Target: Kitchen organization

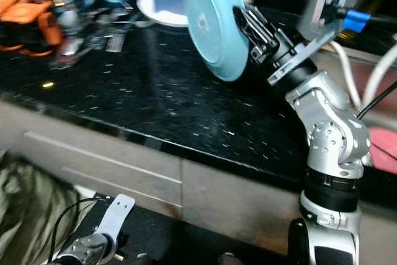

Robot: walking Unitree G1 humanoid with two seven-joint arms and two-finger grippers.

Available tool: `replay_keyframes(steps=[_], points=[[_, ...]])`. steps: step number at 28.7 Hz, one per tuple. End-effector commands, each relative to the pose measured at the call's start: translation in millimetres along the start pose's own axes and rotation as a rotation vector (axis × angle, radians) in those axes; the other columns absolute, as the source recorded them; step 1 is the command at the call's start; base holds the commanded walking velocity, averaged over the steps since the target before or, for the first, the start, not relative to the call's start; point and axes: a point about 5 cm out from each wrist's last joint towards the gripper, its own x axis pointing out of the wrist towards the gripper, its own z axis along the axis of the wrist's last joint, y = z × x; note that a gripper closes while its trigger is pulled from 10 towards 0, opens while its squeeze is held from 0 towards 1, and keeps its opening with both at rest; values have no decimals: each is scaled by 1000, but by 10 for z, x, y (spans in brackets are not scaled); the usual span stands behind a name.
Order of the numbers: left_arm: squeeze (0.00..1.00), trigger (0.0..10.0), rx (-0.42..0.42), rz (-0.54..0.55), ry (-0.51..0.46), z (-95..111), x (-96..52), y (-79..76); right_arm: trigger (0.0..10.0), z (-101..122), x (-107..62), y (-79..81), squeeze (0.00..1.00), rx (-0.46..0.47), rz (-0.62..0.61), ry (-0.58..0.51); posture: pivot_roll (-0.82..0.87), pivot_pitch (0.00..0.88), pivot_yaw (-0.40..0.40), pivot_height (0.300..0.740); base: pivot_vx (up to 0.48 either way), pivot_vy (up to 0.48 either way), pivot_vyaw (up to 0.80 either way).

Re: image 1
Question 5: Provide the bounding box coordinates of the pink plate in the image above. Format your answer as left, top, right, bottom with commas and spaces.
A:
368, 127, 397, 176

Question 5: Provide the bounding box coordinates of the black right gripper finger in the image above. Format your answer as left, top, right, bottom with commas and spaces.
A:
232, 4, 280, 62

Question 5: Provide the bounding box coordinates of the orange and black tool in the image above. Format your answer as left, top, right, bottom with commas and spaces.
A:
0, 0, 64, 56

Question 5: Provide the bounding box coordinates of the olive green bag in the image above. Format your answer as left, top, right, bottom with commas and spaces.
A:
0, 152, 89, 265

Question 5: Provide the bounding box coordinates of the light blue plate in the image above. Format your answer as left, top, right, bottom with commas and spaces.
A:
184, 0, 251, 83

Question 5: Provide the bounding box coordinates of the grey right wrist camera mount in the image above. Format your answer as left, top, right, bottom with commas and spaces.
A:
265, 0, 368, 87

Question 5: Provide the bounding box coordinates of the grey brown kitchen cabinet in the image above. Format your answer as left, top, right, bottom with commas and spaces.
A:
0, 97, 306, 265

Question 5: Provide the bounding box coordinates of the white flexible hose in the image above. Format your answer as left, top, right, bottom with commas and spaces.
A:
328, 40, 397, 112

